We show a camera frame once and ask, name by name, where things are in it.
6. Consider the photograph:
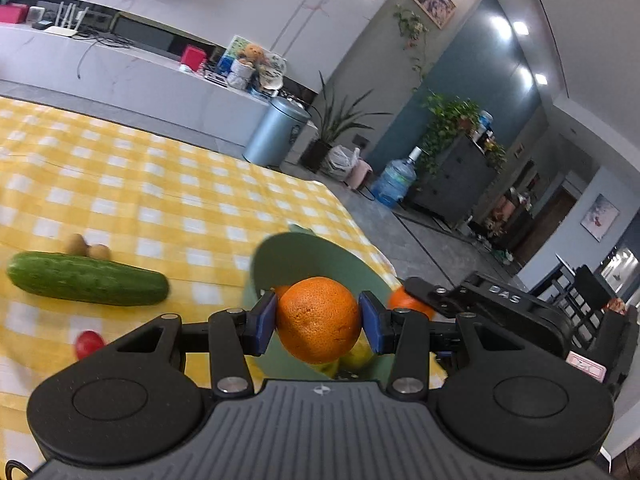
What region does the large orange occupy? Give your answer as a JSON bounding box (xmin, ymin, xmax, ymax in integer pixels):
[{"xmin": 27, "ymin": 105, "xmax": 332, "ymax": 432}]
[{"xmin": 276, "ymin": 276, "xmax": 361, "ymax": 365}]

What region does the red cherry tomato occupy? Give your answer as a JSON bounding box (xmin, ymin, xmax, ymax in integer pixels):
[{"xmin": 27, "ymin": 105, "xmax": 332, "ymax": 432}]
[{"xmin": 74, "ymin": 330, "xmax": 105, "ymax": 361}]

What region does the green cucumber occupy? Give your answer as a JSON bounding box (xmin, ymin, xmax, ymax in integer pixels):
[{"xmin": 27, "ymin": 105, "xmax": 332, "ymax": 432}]
[{"xmin": 6, "ymin": 252, "xmax": 170, "ymax": 307}]

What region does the small orange tangerine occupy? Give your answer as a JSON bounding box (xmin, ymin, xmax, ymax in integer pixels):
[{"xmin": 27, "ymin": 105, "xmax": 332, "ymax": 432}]
[{"xmin": 387, "ymin": 287, "xmax": 436, "ymax": 321}]

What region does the black dining chair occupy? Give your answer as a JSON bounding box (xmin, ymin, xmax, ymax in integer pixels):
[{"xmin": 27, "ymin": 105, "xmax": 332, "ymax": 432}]
[{"xmin": 528, "ymin": 255, "xmax": 616, "ymax": 349}]

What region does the green plastic bowl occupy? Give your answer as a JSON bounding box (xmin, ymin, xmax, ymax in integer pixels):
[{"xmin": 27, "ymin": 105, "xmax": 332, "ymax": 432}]
[{"xmin": 242, "ymin": 226, "xmax": 399, "ymax": 382}]

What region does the yellow checkered tablecloth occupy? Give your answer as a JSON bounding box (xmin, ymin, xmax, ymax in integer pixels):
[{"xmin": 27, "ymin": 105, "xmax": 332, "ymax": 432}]
[{"xmin": 1, "ymin": 99, "xmax": 399, "ymax": 468}]

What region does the blue water jug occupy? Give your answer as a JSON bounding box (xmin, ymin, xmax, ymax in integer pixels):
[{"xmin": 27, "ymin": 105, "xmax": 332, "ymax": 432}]
[{"xmin": 371, "ymin": 146, "xmax": 422, "ymax": 208}]

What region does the dark grey drawer cabinet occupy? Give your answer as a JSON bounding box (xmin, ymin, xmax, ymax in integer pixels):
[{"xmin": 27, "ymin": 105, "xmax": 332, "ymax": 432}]
[{"xmin": 405, "ymin": 136, "xmax": 497, "ymax": 224}]

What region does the brown kiwi right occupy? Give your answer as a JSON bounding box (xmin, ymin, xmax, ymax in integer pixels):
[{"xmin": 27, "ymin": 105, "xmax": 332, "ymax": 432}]
[{"xmin": 87, "ymin": 244, "xmax": 112, "ymax": 261}]

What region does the pink small stool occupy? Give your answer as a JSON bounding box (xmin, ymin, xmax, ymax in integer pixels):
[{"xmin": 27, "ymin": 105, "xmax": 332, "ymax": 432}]
[{"xmin": 345, "ymin": 159, "xmax": 372, "ymax": 191}]

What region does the white plastic bag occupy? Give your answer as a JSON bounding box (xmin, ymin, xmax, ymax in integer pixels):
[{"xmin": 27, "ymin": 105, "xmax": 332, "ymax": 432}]
[{"xmin": 321, "ymin": 145, "xmax": 360, "ymax": 182}]

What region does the grey metal trash bin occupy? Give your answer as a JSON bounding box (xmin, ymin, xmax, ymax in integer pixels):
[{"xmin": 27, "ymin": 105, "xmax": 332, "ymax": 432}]
[{"xmin": 243, "ymin": 96, "xmax": 310, "ymax": 168}]

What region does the trailing green ivy plant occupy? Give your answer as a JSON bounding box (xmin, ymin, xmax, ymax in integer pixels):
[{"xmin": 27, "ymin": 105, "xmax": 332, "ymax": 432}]
[{"xmin": 416, "ymin": 92, "xmax": 480, "ymax": 174}]

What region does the potted long-leaf plant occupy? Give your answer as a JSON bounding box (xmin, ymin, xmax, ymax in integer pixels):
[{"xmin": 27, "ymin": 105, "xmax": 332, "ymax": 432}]
[{"xmin": 298, "ymin": 73, "xmax": 390, "ymax": 174}]

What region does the white TV console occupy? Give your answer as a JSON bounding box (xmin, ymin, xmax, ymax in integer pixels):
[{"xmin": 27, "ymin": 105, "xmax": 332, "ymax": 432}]
[{"xmin": 1, "ymin": 24, "xmax": 268, "ymax": 146}]

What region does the red box on console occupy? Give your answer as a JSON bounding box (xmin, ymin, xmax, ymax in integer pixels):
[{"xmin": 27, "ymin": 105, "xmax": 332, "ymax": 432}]
[{"xmin": 180, "ymin": 44, "xmax": 207, "ymax": 72}]

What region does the plush toy bear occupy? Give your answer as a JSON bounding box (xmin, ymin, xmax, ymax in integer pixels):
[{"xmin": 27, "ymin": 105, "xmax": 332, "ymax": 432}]
[{"xmin": 236, "ymin": 44, "xmax": 265, "ymax": 68}]

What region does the white wifi router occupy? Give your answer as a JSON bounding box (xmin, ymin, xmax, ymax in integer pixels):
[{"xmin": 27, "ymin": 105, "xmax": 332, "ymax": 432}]
[{"xmin": 44, "ymin": 2, "xmax": 89, "ymax": 38}]

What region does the framed wall picture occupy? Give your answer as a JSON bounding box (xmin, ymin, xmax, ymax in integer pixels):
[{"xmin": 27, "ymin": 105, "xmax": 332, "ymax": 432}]
[{"xmin": 412, "ymin": 0, "xmax": 457, "ymax": 29}]

